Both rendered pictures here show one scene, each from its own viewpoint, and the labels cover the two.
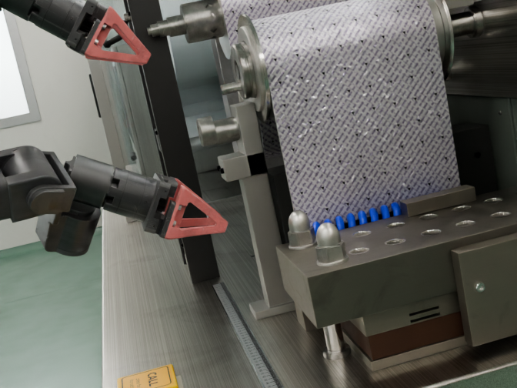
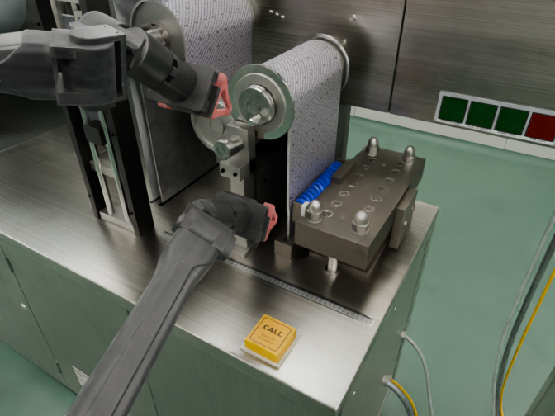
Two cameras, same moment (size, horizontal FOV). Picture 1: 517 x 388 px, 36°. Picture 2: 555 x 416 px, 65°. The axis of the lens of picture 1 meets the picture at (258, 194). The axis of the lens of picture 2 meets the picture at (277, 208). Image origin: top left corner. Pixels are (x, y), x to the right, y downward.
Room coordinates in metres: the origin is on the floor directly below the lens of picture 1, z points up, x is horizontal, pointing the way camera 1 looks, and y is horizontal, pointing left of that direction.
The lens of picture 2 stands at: (0.54, 0.57, 1.57)
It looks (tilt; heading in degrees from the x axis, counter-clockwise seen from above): 35 degrees down; 310
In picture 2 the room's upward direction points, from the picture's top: straight up
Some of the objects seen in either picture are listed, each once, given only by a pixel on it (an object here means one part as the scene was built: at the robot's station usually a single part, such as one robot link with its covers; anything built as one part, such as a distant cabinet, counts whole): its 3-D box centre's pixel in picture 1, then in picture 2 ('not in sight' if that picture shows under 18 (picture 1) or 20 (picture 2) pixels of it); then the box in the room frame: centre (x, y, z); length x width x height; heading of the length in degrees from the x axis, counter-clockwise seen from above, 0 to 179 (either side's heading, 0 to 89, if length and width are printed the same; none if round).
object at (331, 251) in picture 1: (328, 242); (360, 220); (0.85, -0.07, 1.05); 0.04 x 0.04 x 0.04
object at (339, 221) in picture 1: (388, 216); (321, 184); (1.01, -0.16, 1.03); 0.21 x 0.04 x 0.03; 99
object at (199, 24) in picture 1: (201, 20); (148, 41); (1.32, 0.03, 1.33); 0.06 x 0.06 x 0.06; 9
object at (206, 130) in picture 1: (206, 131); (224, 148); (1.10, 0.05, 1.18); 0.04 x 0.02 x 0.04; 9
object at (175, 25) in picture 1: (165, 28); not in sight; (1.31, 0.09, 1.33); 0.06 x 0.03 x 0.03; 99
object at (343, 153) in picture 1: (371, 157); (314, 152); (1.03, -0.16, 1.11); 0.23 x 0.01 x 0.18; 99
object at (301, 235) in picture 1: (300, 228); (315, 209); (0.94, -0.04, 1.05); 0.04 x 0.04 x 0.04
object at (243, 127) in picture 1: (250, 211); (239, 194); (1.10, 0.02, 1.05); 0.06 x 0.05 x 0.31; 99
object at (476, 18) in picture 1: (454, 25); not in sight; (1.12, -0.32, 1.25); 0.07 x 0.04 x 0.04; 99
